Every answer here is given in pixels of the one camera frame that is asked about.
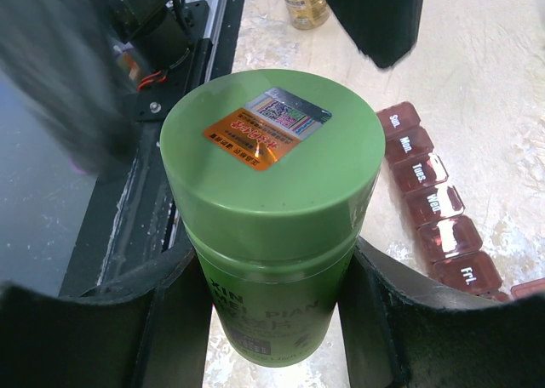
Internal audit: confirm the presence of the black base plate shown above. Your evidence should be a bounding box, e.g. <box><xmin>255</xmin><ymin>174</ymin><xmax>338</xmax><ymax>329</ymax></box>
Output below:
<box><xmin>59</xmin><ymin>0</ymin><xmax>244</xmax><ymax>297</ymax></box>

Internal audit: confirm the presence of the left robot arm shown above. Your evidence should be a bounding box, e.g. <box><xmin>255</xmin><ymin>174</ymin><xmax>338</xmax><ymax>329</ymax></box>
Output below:
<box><xmin>1</xmin><ymin>0</ymin><xmax>423</xmax><ymax>176</ymax></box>

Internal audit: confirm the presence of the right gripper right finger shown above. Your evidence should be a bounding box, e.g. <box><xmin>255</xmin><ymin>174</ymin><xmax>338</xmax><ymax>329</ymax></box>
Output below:
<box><xmin>338</xmin><ymin>238</ymin><xmax>544</xmax><ymax>387</ymax></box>

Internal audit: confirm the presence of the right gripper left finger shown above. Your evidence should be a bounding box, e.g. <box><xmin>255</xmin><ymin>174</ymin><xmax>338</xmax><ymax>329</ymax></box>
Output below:
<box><xmin>1</xmin><ymin>244</ymin><xmax>212</xmax><ymax>387</ymax></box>

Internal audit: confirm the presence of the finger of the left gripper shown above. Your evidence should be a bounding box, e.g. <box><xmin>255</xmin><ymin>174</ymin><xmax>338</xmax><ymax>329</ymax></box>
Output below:
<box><xmin>1</xmin><ymin>0</ymin><xmax>138</xmax><ymax>175</ymax></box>
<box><xmin>326</xmin><ymin>0</ymin><xmax>423</xmax><ymax>69</ymax></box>

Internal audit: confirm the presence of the clear amber pill jar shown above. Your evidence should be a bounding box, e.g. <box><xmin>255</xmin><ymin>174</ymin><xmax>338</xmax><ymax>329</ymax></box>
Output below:
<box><xmin>284</xmin><ymin>0</ymin><xmax>330</xmax><ymax>31</ymax></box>

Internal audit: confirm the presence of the green pill bottle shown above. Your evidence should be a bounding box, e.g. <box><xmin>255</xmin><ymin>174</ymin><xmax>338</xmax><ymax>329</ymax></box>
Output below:
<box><xmin>159</xmin><ymin>69</ymin><xmax>385</xmax><ymax>367</ymax></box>

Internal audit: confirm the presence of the red weekly pill organizer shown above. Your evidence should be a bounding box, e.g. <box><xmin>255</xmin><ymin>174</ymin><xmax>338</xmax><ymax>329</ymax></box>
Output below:
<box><xmin>377</xmin><ymin>101</ymin><xmax>544</xmax><ymax>303</ymax></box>

